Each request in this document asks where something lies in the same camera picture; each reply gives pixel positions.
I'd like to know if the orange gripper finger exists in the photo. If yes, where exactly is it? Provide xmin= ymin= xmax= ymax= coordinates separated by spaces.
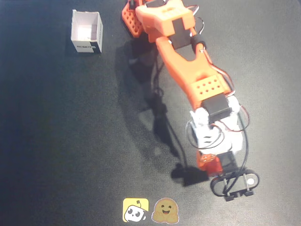
xmin=196 ymin=150 xmax=223 ymax=178

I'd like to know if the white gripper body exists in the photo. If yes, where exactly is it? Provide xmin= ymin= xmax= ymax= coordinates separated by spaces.
xmin=187 ymin=117 xmax=246 ymax=174

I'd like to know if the orange robot base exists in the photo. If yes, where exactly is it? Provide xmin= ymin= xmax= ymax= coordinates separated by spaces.
xmin=120 ymin=0 xmax=144 ymax=38

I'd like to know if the hugging face emoji sticker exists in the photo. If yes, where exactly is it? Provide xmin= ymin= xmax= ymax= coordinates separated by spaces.
xmin=151 ymin=197 xmax=180 ymax=224

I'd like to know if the yellow robot face sticker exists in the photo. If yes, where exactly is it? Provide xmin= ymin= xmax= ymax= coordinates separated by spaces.
xmin=122 ymin=197 xmax=150 ymax=223

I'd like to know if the white cardboard box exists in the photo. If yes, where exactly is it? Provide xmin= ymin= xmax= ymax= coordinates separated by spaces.
xmin=70 ymin=8 xmax=104 ymax=54

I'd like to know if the black camera cable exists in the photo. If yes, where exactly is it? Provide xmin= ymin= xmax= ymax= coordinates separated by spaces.
xmin=236 ymin=105 xmax=250 ymax=175

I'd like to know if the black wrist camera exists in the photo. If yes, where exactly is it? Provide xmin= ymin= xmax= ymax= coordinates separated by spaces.
xmin=210 ymin=168 xmax=260 ymax=202

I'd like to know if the red white servo wire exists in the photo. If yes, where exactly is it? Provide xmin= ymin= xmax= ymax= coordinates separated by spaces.
xmin=188 ymin=4 xmax=206 ymax=38

